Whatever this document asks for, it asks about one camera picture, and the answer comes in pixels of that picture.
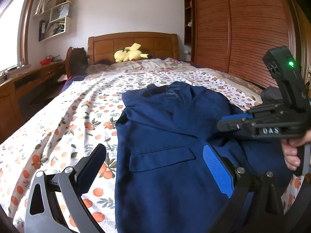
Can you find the person's right hand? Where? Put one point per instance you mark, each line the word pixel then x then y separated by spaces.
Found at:
pixel 290 153

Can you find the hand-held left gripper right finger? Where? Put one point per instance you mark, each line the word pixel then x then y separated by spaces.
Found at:
pixel 218 170

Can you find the wooden slatted wardrobe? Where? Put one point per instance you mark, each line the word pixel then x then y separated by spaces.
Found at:
pixel 243 29

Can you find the dark brown chair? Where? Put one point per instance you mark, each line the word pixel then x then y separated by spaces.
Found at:
pixel 76 63

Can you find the bed with orange-print sheet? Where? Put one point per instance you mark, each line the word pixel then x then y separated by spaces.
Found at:
pixel 60 126

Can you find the wooden door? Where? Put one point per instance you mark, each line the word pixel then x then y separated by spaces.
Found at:
pixel 306 53

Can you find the dark grey cloth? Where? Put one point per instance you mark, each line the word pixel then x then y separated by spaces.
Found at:
pixel 269 95

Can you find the wooden bed headboard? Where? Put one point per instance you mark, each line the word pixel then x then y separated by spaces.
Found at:
pixel 104 46

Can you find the red bowl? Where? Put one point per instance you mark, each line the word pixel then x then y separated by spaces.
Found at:
pixel 45 62

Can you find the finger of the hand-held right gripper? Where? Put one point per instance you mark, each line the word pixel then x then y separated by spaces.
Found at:
pixel 238 117
pixel 237 126

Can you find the navy blue blazer jacket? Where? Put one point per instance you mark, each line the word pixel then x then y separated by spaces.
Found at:
pixel 158 187

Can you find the yellow plush toy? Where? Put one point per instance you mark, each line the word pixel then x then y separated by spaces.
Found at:
pixel 126 54

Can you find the wooden framed window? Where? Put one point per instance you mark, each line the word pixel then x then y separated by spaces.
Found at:
pixel 12 29

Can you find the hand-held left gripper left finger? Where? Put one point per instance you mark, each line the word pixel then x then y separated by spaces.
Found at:
pixel 91 167

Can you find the white wall shelf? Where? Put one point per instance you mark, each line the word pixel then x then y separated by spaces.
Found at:
pixel 58 17

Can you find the floral quilt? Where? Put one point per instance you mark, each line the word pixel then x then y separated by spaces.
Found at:
pixel 150 65

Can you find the white paper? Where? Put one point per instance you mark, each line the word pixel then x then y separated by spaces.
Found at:
pixel 63 78

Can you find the wooden desk cabinet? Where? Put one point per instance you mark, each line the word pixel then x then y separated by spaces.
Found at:
pixel 14 102

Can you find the dark blue bed sheet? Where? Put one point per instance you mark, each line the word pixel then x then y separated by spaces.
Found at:
pixel 73 82

